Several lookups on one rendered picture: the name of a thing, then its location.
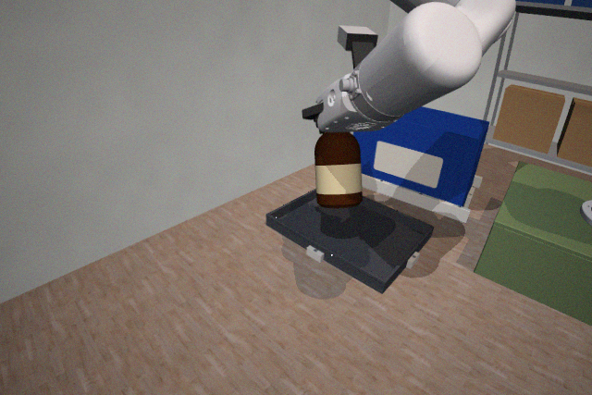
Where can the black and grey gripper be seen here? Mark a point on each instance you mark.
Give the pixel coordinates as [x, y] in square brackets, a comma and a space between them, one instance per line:
[341, 115]

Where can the blue plastic crate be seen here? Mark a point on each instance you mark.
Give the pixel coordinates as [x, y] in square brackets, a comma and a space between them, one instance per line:
[437, 162]

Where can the brown glass bottle with cream label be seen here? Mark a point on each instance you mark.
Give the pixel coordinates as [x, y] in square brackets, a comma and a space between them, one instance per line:
[338, 170]

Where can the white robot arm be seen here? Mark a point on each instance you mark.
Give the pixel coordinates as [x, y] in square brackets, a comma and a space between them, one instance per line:
[434, 50]

